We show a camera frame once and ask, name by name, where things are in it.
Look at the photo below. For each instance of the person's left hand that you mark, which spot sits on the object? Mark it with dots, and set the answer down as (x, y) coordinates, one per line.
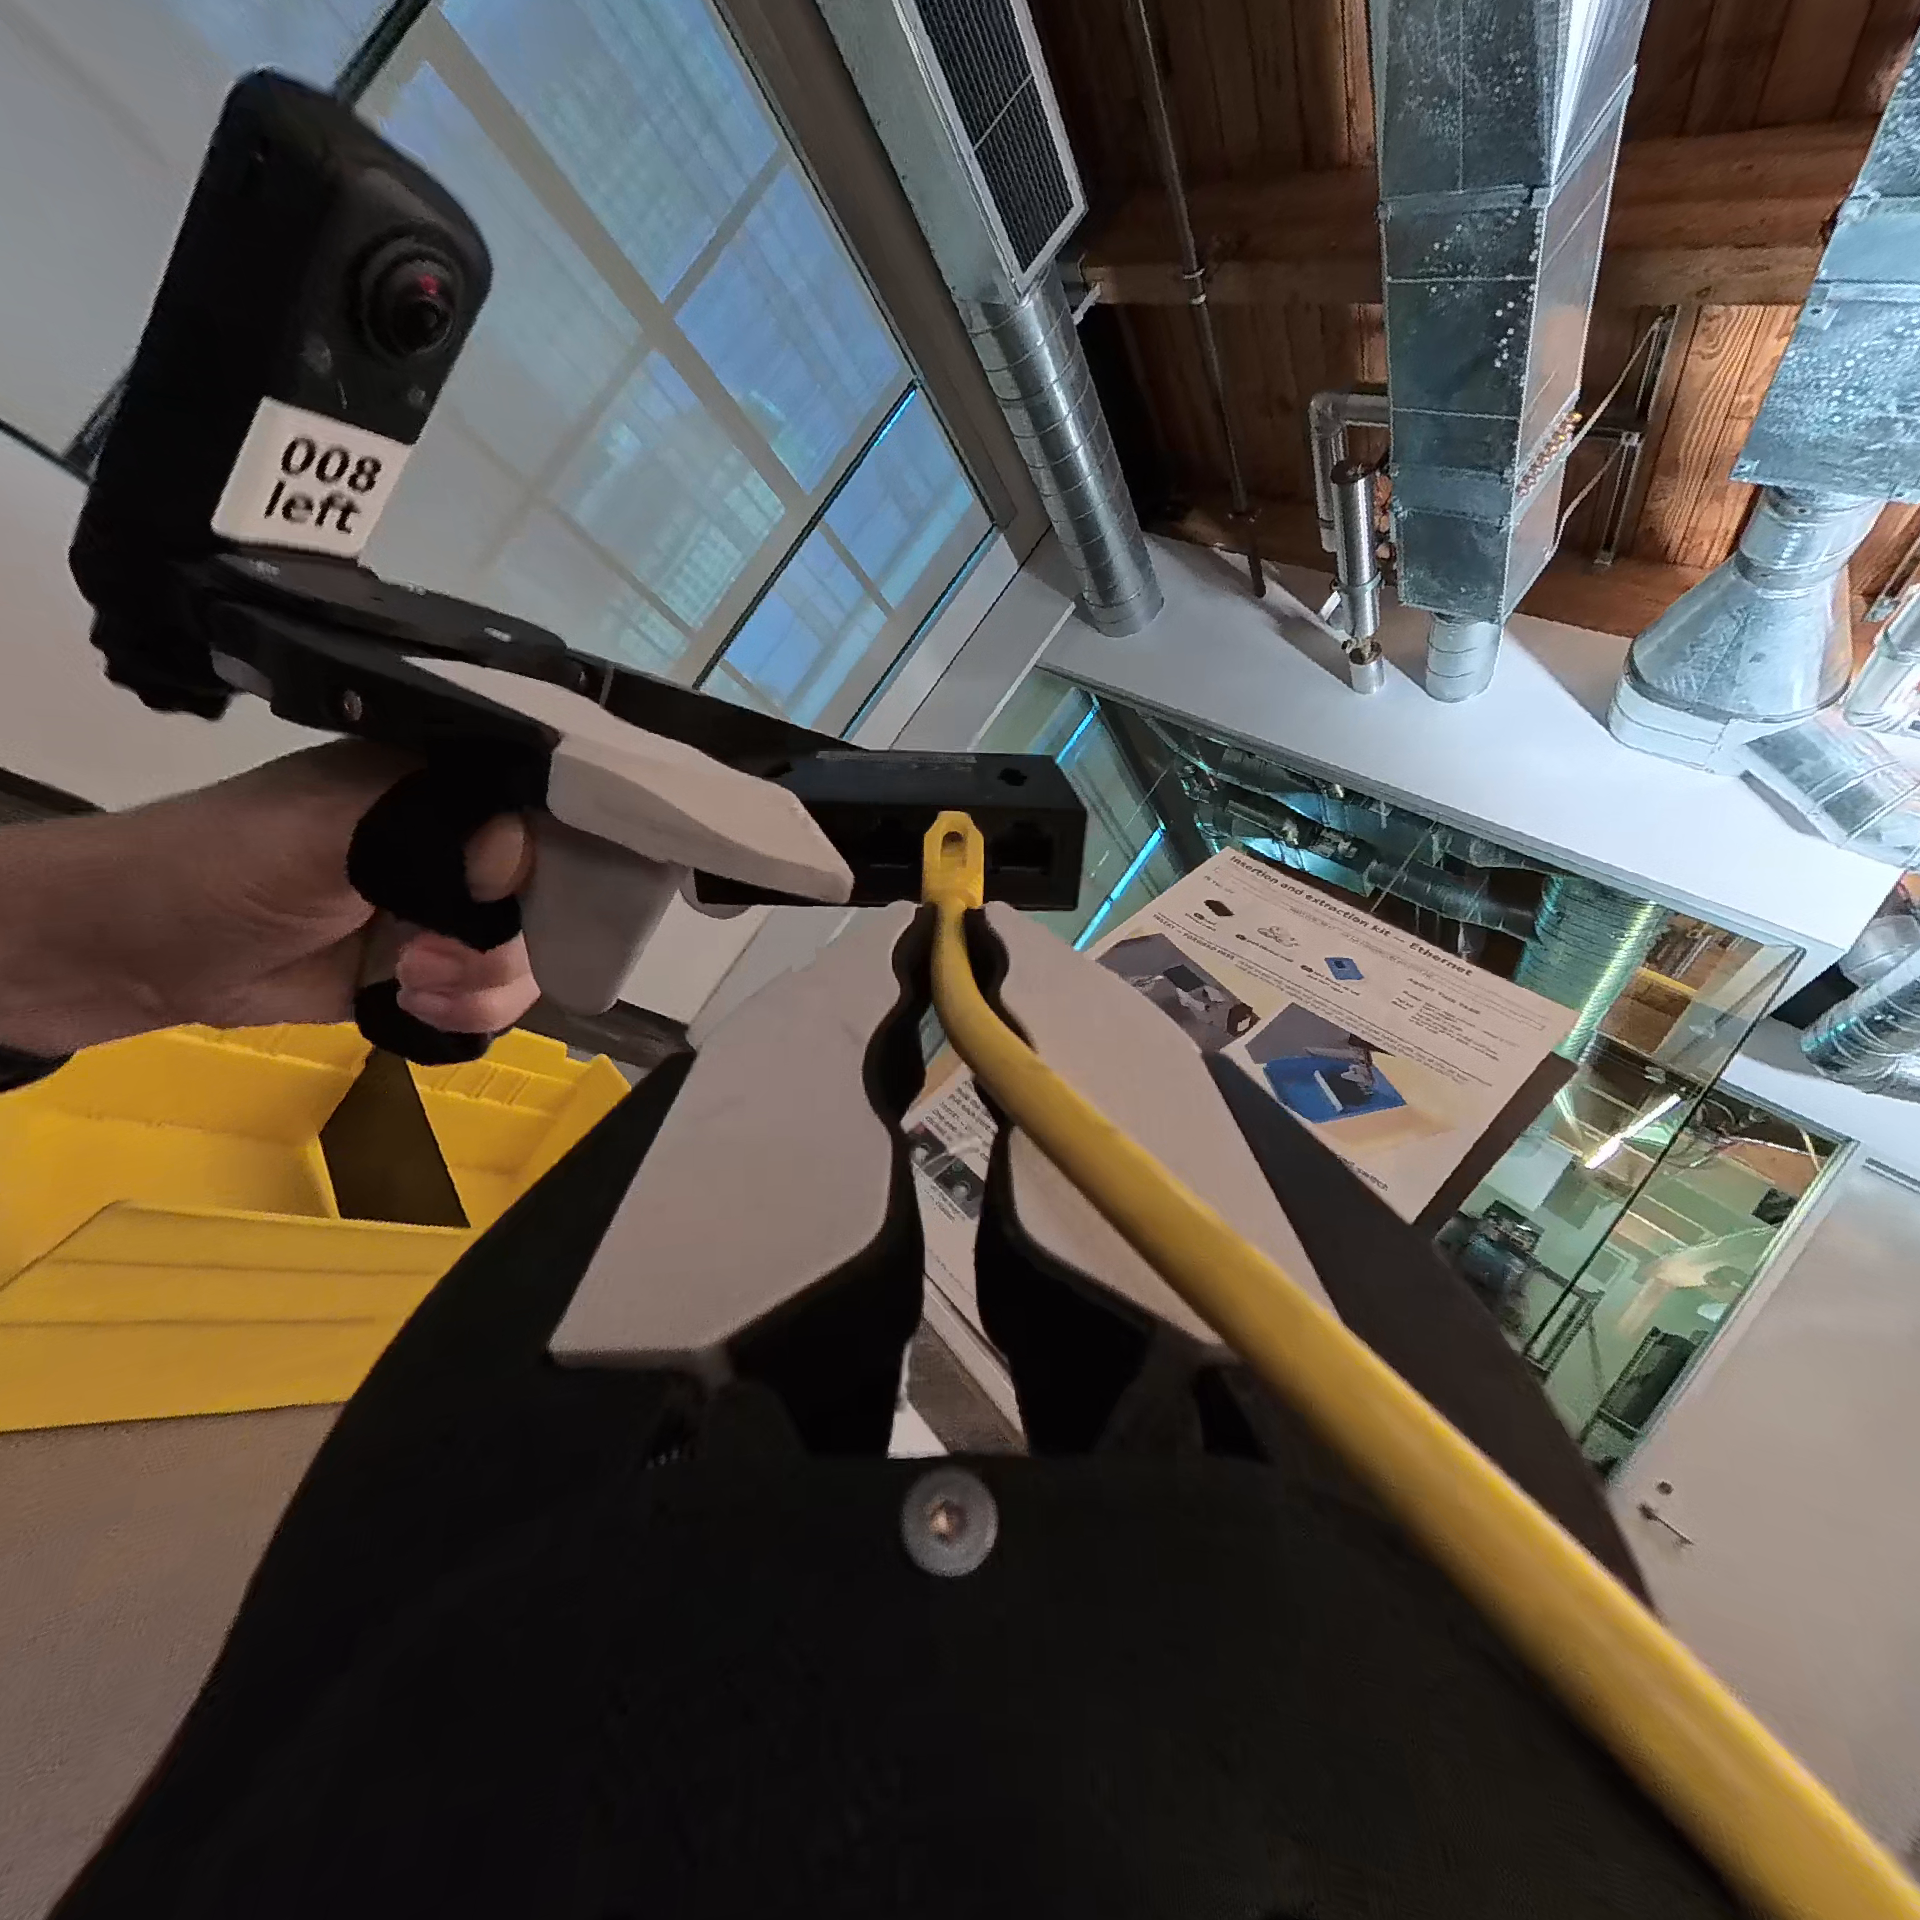
(224, 900)

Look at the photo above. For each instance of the dark bin divider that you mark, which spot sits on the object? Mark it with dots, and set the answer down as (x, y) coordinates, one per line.
(381, 1156)

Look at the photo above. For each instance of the black network switch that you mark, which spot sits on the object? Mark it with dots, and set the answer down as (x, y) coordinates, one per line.
(901, 780)

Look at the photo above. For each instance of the large grid window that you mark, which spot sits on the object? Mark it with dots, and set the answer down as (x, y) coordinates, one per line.
(721, 374)

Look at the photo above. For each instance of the printed instruction sheet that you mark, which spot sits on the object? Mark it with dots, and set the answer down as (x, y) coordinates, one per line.
(1350, 1021)

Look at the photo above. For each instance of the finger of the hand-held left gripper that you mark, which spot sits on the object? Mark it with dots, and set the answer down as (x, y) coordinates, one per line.
(721, 722)
(689, 827)

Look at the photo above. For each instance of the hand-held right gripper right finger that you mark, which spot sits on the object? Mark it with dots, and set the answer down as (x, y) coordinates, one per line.
(1191, 1147)

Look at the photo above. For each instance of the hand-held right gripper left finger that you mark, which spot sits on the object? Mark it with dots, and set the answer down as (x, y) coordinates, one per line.
(736, 1199)

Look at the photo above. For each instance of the silver ventilation ductwork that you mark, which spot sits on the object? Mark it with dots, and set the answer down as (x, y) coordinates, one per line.
(1469, 300)

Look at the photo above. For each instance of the yellow plastic bin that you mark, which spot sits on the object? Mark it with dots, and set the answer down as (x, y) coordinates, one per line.
(194, 1304)

